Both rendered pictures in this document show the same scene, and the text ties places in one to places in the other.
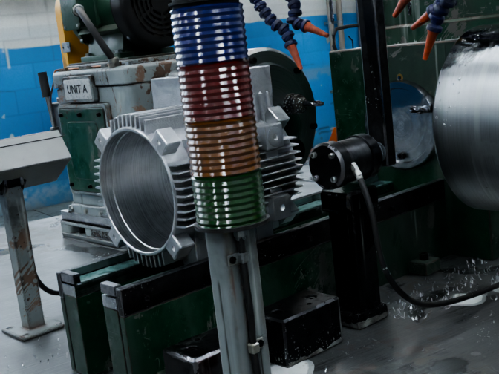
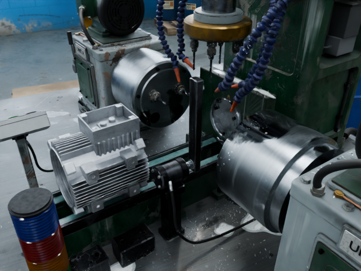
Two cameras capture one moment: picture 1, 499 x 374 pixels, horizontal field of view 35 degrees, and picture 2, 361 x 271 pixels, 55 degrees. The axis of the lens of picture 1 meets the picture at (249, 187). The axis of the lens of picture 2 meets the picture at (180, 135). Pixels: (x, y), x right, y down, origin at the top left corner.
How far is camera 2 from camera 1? 54 cm
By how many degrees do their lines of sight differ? 22
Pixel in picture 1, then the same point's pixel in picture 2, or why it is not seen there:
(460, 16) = (270, 65)
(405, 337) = (183, 256)
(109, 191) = (56, 163)
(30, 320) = not seen: hidden behind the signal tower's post
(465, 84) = (233, 157)
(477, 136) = (232, 185)
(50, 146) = (39, 120)
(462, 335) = (208, 263)
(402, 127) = (225, 120)
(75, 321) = not seen: hidden behind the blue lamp
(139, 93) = (105, 66)
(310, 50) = not seen: outside the picture
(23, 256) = (27, 167)
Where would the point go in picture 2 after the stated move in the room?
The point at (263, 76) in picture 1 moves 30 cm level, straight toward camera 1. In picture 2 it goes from (134, 123) to (87, 208)
